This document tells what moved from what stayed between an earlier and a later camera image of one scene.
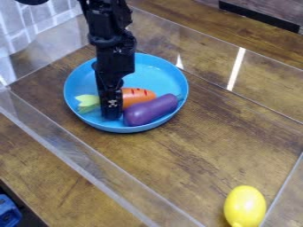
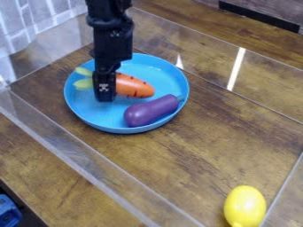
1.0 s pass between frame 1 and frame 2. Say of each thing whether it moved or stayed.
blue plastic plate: stayed
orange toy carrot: moved
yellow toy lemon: stayed
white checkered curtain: stayed
